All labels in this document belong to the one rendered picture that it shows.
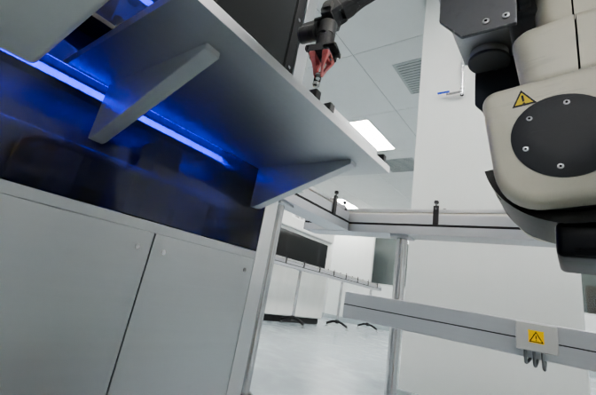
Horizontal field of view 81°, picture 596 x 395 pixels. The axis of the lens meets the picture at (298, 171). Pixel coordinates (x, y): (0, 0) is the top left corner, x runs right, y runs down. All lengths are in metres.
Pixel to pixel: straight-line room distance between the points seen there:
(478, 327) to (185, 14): 1.46
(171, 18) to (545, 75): 0.52
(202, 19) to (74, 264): 0.54
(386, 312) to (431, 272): 0.65
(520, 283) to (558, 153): 1.76
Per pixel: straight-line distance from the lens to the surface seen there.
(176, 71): 0.66
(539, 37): 0.58
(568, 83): 0.54
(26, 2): 0.57
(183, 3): 0.58
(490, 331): 1.63
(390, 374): 1.76
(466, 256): 2.28
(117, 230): 0.88
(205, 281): 1.03
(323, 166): 0.99
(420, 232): 1.71
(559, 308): 2.20
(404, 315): 1.71
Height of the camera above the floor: 0.51
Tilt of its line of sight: 19 degrees up
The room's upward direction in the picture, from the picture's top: 10 degrees clockwise
